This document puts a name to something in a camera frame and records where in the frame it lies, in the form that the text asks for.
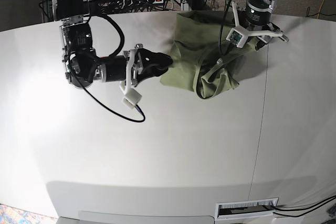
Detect black camera cable image left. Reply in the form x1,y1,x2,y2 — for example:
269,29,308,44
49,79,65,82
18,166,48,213
62,14,145,123

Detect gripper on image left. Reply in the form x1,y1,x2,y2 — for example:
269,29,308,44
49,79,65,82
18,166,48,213
99,44,173,96

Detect green T-shirt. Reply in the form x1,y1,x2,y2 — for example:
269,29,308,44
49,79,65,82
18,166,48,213
160,11,258,100

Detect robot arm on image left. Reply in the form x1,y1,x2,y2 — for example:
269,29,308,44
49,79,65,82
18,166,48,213
51,0,173,109

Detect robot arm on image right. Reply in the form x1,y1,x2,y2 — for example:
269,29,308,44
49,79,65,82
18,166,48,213
226,0,289,48

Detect black power strip red switch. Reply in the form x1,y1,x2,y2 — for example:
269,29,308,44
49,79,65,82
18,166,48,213
124,0,165,6

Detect black camera cable image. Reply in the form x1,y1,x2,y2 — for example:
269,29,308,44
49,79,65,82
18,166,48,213
218,0,244,57
62,14,145,123

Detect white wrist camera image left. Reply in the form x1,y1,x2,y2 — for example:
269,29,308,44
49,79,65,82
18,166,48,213
122,89,142,109

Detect black cables at table edge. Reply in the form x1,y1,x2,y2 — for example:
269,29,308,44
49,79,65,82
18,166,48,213
272,197,336,218

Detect black camera cable image right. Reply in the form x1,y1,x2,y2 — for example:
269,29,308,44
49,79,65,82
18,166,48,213
218,0,244,57

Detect white cable grommet tray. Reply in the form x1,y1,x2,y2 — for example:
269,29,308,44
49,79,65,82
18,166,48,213
215,198,279,221

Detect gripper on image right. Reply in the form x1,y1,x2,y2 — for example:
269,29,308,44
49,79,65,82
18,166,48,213
231,0,289,50

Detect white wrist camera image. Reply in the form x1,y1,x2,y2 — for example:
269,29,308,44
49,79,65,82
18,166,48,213
122,89,142,109
226,26,249,48

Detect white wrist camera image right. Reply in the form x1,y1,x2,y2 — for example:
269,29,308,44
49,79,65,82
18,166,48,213
226,26,249,48

